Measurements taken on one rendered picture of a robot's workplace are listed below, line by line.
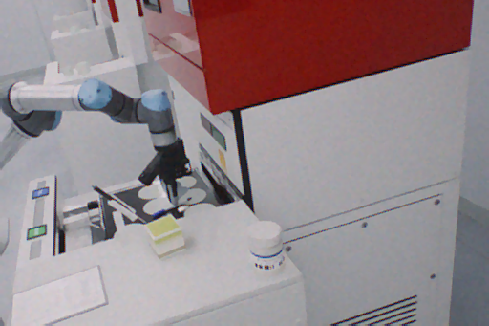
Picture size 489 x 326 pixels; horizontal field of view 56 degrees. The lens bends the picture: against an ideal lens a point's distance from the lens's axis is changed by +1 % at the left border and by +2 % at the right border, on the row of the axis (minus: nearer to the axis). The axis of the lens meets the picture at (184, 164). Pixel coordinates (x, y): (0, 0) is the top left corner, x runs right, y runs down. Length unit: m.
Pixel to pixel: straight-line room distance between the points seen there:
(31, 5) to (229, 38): 8.17
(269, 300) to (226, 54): 0.57
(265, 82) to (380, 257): 0.73
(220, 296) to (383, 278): 0.82
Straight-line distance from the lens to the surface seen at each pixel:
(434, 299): 1.88
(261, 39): 1.15
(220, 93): 1.13
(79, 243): 1.42
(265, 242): 0.94
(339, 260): 1.53
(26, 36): 9.25
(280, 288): 1.00
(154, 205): 1.45
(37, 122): 1.58
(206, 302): 0.96
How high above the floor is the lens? 1.61
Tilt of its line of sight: 25 degrees down
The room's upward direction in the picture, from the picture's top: 12 degrees counter-clockwise
